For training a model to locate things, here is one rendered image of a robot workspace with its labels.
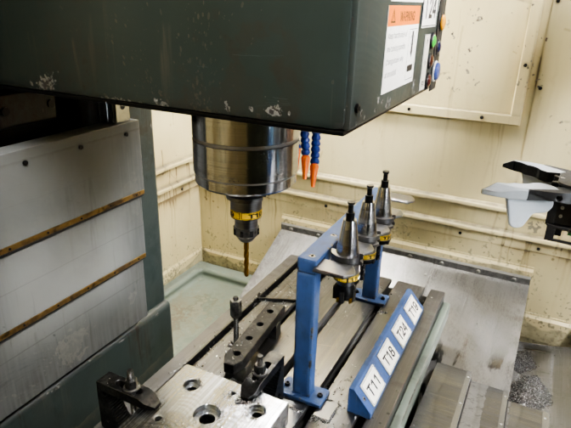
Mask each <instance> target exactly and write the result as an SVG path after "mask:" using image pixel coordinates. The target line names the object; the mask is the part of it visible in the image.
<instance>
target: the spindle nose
mask: <svg viewBox="0 0 571 428"><path fill-rule="evenodd" d="M191 130H192V150H193V170H194V172H195V181H196V183H197V184H198V185H200V186H201V187H202V188H203V189H205V190H207V191H210V192H213V193H215V194H223V195H229V196H240V197H252V196H264V195H269V194H277V193H279V192H282V191H285V190H287V189H288V188H290V187H291V186H292V185H293V184H294V183H295V182H296V180H297V171H298V155H299V132H300V131H298V130H292V129H286V128H280V127H268V126H262V125H256V124H250V123H244V122H238V121H226V120H219V119H213V118H207V117H201V116H195V115H192V116H191Z"/></svg>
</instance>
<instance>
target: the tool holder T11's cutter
mask: <svg viewBox="0 0 571 428"><path fill-rule="evenodd" d="M355 292H356V286H355V284H353V285H352V286H349V287H343V286H340V285H339V284H337V283H335V284H334V285H333V293H332V298H335V299H336V302H338V303H342V304H343V303H344V302H345V301H348V303H349V304H350V303H352V302H354V301H355V296H356V293H355Z"/></svg>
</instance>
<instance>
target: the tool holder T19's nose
mask: <svg viewBox="0 0 571 428"><path fill-rule="evenodd" d="M234 235H235V236H236V237H237V238H238V239H239V241H240V242H243V243H249V242H252V241H253V240H254V239H255V238H256V237H257V236H258V235H259V225H258V224H257V220H255V221H250V222H242V221H237V220H235V225H234Z"/></svg>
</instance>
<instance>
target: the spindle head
mask: <svg viewBox="0 0 571 428"><path fill-rule="evenodd" d="M439 2H440V0H438V9H439ZM389 5H403V6H421V12H420V19H419V26H418V34H417V42H416V56H415V63H414V71H413V78H412V82H408V83H406V84H404V85H403V86H400V87H397V88H395V89H394V90H391V91H389V92H387V93H384V94H382V95H381V90H382V72H383V62H384V53H385V44H386V35H387V17H388V8H389ZM422 6H423V3H413V2H392V1H391V0H0V88H1V89H7V90H13V91H19V92H26V93H37V94H43V95H49V96H55V97H61V98H68V99H80V100H86V101H92V102H98V103H104V104H116V105H122V106H128V107H134V108H140V109H147V110H159V111H165V112H171V113H177V114H183V115H195V116H201V117H207V118H213V119H219V120H226V121H238V122H244V123H250V124H256V125H262V126H268V127H280V128H286V129H292V130H298V131H304V132H316V133H323V134H329V135H335V136H341V137H343V136H345V135H347V134H349V133H350V132H352V131H354V130H356V129H357V128H359V127H362V126H363V125H364V124H366V123H368V122H370V121H372V120H374V119H376V118H377V117H378V116H380V115H383V114H384V113H386V112H388V111H389V110H391V109H393V108H395V107H397V106H398V105H400V104H402V103H404V102H405V101H407V100H409V99H411V98H413V97H415V96H416V95H418V94H419V93H422V92H424V91H425V90H426V89H425V84H424V89H422V90H421V91H419V85H420V78H421V64H422V57H423V50H424V42H425V35H428V34H431V35H432V33H433V32H435V33H436V29H437V23H438V12H437V19H436V25H435V26H432V27H426V28H421V14H422Z"/></svg>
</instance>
